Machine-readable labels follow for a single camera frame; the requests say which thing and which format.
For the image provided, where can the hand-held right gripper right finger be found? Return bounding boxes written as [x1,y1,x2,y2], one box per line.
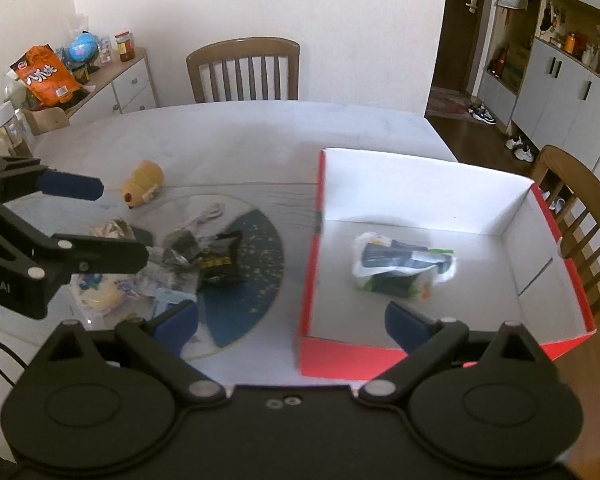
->
[357,301,561,405]

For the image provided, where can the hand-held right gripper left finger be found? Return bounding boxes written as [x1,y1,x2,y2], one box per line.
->
[27,300,228,408]

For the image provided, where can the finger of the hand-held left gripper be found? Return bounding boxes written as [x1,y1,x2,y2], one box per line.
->
[0,199,154,287]
[0,156,105,204]

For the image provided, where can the beige foil snack packet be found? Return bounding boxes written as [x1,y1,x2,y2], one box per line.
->
[90,216,137,241]

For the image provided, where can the yellow soft toy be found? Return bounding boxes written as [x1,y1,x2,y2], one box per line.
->
[120,160,166,208]

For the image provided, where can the black gold snack packet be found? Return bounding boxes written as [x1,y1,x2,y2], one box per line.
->
[197,232,246,288]

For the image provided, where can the white cable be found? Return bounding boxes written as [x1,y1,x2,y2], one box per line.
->
[182,202,226,226]

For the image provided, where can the red and white cardboard box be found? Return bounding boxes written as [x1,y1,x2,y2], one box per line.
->
[295,147,597,383]

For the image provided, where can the yellow white packet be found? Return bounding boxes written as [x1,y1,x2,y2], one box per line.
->
[70,272,131,313]

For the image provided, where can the clear printed plastic packet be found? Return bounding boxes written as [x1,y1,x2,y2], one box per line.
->
[135,260,201,301]

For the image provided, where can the white green snack packet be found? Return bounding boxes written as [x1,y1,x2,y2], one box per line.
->
[351,231,457,301]

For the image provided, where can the small cardboard box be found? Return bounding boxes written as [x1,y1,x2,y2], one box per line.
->
[20,106,71,136]

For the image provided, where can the dark crumpled packet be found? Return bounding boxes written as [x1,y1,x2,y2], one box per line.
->
[161,231,203,267]

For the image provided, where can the clear jar white lid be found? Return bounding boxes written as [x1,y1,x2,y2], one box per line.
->
[0,101,26,148]

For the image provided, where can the dark blue round placemat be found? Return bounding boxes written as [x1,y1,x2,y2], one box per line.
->
[180,207,286,361]

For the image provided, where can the white drawer sideboard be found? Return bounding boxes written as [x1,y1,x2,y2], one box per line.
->
[25,47,157,126]

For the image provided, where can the orange snack bag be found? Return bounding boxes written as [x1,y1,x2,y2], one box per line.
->
[10,44,78,108]

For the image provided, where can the blue globe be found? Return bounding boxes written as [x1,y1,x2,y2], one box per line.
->
[69,32,101,73]

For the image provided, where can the red jar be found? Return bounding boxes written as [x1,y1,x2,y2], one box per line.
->
[114,31,136,63]

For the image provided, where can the wooden slat-back chair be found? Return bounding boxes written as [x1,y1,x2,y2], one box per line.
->
[530,145,600,321]
[186,37,301,106]

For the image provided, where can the patterned doormat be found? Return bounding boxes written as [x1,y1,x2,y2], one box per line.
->
[426,87,476,118]

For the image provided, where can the grey hallway cabinet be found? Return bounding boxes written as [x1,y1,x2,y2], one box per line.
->
[480,0,600,171]

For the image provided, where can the dark wooden door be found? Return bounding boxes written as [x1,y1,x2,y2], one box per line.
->
[442,0,501,96]

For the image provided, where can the black cable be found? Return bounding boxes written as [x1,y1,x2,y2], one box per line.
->
[0,332,28,386]

